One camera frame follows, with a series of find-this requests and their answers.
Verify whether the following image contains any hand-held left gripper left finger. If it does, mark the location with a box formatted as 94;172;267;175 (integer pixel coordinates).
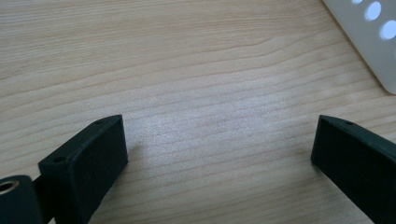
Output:
37;114;130;224

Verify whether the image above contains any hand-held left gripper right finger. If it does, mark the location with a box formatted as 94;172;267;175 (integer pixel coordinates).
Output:
310;114;396;224

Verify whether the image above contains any white perforated plastic basket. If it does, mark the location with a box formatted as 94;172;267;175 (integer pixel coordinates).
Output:
321;0;396;95

